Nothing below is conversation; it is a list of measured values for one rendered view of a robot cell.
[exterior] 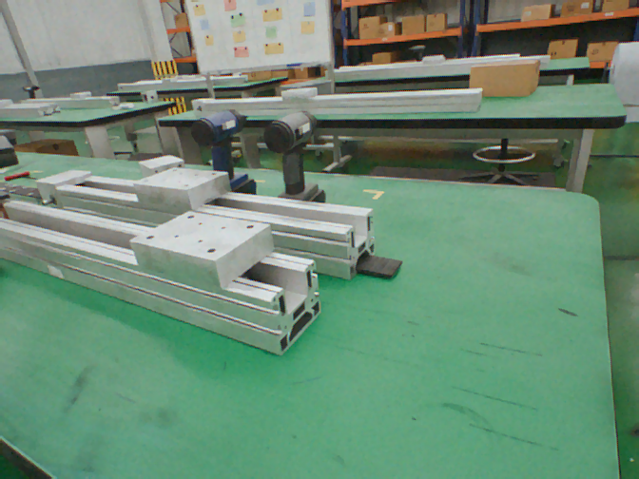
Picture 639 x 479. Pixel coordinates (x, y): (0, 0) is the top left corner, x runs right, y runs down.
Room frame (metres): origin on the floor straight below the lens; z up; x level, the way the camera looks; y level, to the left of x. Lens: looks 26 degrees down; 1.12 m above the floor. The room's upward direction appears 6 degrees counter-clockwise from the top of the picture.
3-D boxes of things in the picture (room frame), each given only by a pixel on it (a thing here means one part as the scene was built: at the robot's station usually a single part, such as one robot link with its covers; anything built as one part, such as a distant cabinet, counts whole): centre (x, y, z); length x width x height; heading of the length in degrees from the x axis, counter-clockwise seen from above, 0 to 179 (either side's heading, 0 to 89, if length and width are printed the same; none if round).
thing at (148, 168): (1.11, 0.42, 0.83); 0.11 x 0.10 x 0.10; 126
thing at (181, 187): (0.81, 0.27, 0.87); 0.16 x 0.11 x 0.07; 57
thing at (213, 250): (0.51, 0.16, 0.87); 0.16 x 0.11 x 0.07; 57
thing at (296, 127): (0.86, 0.02, 0.89); 0.20 x 0.08 x 0.22; 156
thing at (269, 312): (0.65, 0.37, 0.82); 0.80 x 0.10 x 0.09; 57
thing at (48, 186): (1.04, 0.64, 0.83); 0.12 x 0.09 x 0.10; 147
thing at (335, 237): (0.81, 0.27, 0.82); 0.80 x 0.10 x 0.09; 57
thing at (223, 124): (1.01, 0.19, 0.89); 0.20 x 0.08 x 0.22; 155
